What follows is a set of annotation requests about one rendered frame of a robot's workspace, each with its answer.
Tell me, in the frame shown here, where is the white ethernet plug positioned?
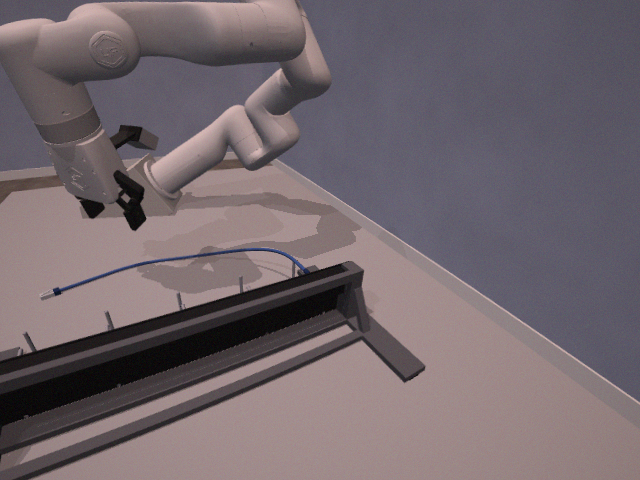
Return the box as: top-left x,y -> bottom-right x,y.
39,287 -> 61,300

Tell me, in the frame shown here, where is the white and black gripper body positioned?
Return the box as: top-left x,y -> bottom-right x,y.
43,124 -> 129,204

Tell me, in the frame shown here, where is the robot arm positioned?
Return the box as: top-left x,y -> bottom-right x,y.
0,0 -> 332,200

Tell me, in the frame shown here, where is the blue patch cord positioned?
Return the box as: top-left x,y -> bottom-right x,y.
60,248 -> 310,292

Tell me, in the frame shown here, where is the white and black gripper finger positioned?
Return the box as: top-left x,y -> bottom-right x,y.
75,196 -> 105,219
113,170 -> 146,231

